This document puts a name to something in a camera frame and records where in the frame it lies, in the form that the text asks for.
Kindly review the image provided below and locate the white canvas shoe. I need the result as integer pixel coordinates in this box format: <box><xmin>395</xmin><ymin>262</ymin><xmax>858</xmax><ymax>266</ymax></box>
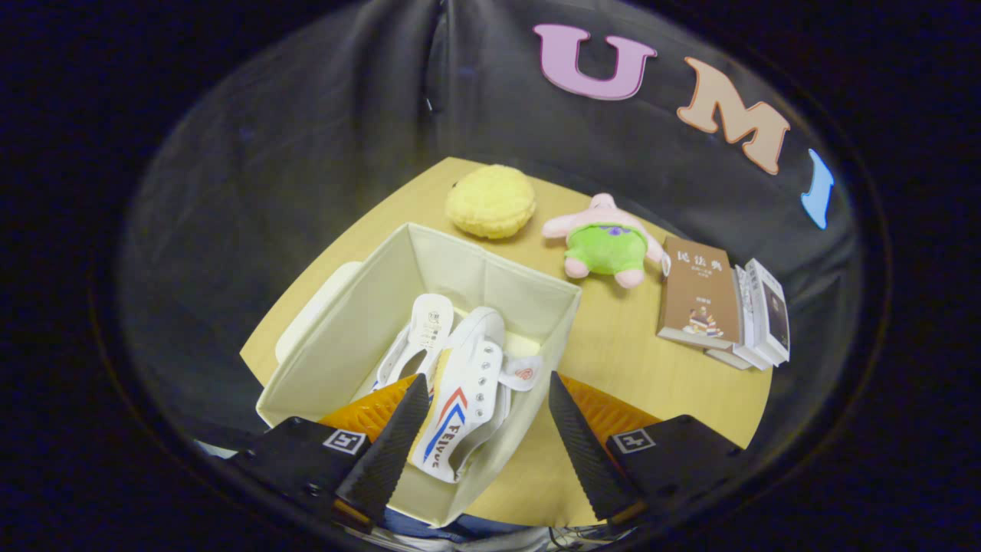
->
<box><xmin>410</xmin><ymin>307</ymin><xmax>543</xmax><ymax>484</ymax></box>
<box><xmin>373</xmin><ymin>293</ymin><xmax>454</xmax><ymax>392</ymax></box>

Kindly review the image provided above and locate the white book with portrait cover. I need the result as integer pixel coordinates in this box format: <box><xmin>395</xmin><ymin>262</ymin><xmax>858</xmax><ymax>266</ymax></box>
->
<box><xmin>745</xmin><ymin>258</ymin><xmax>791</xmax><ymax>365</ymax></box>

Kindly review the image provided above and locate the green and pink plush toy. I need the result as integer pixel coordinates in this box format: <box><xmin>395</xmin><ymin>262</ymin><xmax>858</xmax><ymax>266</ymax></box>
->
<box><xmin>542</xmin><ymin>192</ymin><xmax>666</xmax><ymax>289</ymax></box>

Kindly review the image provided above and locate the brown cover book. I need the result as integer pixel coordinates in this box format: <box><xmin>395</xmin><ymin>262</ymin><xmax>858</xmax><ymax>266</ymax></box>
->
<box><xmin>656</xmin><ymin>235</ymin><xmax>743</xmax><ymax>351</ymax></box>

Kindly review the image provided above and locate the beige fabric storage box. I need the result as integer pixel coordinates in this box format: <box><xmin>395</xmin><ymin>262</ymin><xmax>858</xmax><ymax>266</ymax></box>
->
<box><xmin>255</xmin><ymin>222</ymin><xmax>583</xmax><ymax>528</ymax></box>

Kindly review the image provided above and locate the yellow plush toy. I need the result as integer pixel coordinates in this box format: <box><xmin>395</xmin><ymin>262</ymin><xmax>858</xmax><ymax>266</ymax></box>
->
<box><xmin>445</xmin><ymin>164</ymin><xmax>537</xmax><ymax>240</ymax></box>

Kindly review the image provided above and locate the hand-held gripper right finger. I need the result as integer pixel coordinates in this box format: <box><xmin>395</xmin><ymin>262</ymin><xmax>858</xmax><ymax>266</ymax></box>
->
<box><xmin>547</xmin><ymin>371</ymin><xmax>748</xmax><ymax>530</ymax></box>

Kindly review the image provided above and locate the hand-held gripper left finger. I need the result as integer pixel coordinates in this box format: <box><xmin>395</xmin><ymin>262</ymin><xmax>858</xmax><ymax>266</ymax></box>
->
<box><xmin>230</xmin><ymin>373</ymin><xmax>431</xmax><ymax>530</ymax></box>

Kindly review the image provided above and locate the thick white book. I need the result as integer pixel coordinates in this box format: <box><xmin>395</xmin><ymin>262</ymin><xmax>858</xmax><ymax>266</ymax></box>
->
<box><xmin>732</xmin><ymin>264</ymin><xmax>771</xmax><ymax>372</ymax></box>

